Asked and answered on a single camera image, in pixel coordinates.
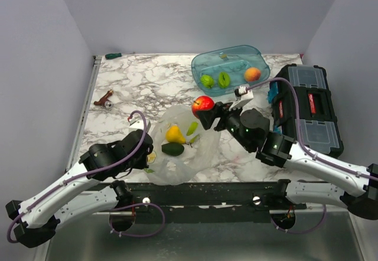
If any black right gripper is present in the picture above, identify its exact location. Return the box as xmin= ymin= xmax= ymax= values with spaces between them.
xmin=197 ymin=99 xmax=253 ymax=151

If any red fake fruit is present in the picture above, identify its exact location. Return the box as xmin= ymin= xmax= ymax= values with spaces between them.
xmin=191 ymin=96 xmax=215 ymax=118

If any green fake fruit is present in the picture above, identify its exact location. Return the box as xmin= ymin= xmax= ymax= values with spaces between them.
xmin=200 ymin=74 xmax=214 ymax=89

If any yellow fake fruit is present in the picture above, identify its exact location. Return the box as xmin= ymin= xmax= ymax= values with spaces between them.
xmin=165 ymin=125 xmax=186 ymax=144

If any clear plastic bag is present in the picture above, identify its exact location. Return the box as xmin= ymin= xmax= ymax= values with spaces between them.
xmin=147 ymin=105 xmax=220 ymax=185

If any green fake starfruit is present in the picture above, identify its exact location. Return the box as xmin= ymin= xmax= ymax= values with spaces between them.
xmin=218 ymin=71 xmax=230 ymax=89

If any dark green fake avocado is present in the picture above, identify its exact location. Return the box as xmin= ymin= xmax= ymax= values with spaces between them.
xmin=161 ymin=142 xmax=185 ymax=156

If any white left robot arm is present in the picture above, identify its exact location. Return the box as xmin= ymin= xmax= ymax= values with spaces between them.
xmin=6 ymin=129 xmax=153 ymax=248

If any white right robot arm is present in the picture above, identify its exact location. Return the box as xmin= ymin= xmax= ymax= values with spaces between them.
xmin=194 ymin=102 xmax=377 ymax=220

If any orange fake peach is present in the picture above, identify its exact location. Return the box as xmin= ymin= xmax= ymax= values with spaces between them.
xmin=244 ymin=67 xmax=261 ymax=82

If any teal plastic tray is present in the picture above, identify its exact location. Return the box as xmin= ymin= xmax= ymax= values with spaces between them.
xmin=191 ymin=45 xmax=271 ymax=97

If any brown metal-tipped tool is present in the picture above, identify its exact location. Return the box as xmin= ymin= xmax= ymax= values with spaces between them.
xmin=93 ymin=90 xmax=113 ymax=109

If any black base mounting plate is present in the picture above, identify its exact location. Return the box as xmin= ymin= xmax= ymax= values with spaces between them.
xmin=110 ymin=180 xmax=306 ymax=224

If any black tool box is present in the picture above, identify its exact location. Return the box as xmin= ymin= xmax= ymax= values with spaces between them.
xmin=268 ymin=64 xmax=344 ymax=158

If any aluminium side rail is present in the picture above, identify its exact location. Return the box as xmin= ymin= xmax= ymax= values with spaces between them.
xmin=64 ymin=56 xmax=102 ymax=172

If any aluminium front rail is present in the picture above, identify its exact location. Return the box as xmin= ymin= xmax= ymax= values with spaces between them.
xmin=67 ymin=190 xmax=361 ymax=214

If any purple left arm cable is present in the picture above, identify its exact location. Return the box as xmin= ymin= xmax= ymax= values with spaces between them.
xmin=6 ymin=110 xmax=165 ymax=243

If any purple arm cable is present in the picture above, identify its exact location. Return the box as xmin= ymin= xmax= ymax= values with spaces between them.
xmin=246 ymin=77 xmax=378 ymax=234
xmin=6 ymin=110 xmax=165 ymax=243

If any green handled screwdriver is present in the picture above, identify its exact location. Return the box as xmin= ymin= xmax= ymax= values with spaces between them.
xmin=105 ymin=51 xmax=135 ymax=60

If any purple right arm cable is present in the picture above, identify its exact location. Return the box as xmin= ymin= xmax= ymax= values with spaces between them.
xmin=246 ymin=77 xmax=378 ymax=234

